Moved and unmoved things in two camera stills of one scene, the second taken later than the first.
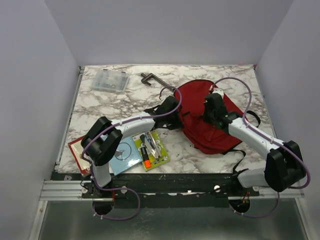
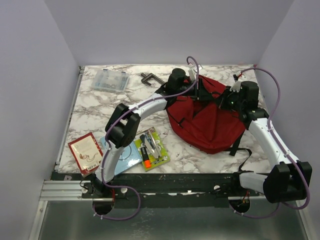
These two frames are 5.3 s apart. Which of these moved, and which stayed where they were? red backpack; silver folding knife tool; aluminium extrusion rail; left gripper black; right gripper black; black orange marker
Moved: right gripper black; left gripper black
Stayed: aluminium extrusion rail; black orange marker; red backpack; silver folding knife tool
